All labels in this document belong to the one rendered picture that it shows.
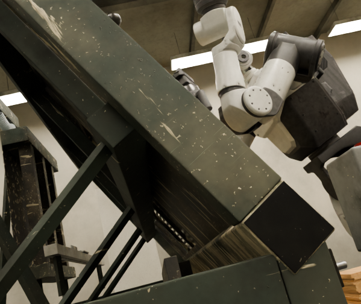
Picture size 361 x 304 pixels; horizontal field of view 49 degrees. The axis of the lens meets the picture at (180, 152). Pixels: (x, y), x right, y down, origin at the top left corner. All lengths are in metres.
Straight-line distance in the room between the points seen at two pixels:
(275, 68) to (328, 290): 0.60
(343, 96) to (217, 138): 0.72
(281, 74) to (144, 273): 4.08
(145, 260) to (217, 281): 4.30
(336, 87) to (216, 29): 0.46
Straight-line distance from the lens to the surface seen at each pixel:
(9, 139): 2.44
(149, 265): 4.94
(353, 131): 1.36
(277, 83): 1.06
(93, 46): 0.78
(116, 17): 1.07
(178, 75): 1.70
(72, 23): 0.82
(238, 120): 0.99
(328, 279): 0.71
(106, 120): 0.78
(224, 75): 1.01
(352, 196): 0.81
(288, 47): 1.16
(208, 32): 1.11
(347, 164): 0.79
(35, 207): 2.35
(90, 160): 0.80
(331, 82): 1.36
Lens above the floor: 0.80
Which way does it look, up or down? 17 degrees up
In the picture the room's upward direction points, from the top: 15 degrees counter-clockwise
